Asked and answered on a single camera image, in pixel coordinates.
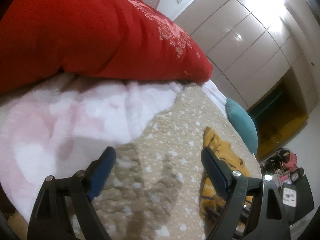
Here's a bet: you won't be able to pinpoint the red patterned duvet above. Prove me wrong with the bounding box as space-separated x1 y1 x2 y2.
1 0 213 93

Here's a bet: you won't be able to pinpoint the yellow striped knit sweater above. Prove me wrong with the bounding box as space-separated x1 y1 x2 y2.
200 126 252 226

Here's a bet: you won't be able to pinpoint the pink clothes pile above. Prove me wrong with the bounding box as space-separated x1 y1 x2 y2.
282 150 297 172

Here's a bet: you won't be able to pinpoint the dark wooden door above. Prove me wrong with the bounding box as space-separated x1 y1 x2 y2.
248 69 309 162

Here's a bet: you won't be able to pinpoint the beige dotted quilt bedspread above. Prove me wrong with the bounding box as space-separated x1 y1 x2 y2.
93 82 261 239

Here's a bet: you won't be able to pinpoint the teal pillow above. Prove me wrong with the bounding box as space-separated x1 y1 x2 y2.
226 98 258 154

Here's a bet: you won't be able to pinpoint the white fleece blanket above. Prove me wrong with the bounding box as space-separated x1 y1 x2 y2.
0 73 227 223

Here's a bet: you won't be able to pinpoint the white wardrobe doors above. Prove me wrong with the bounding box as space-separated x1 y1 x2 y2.
176 0 318 112

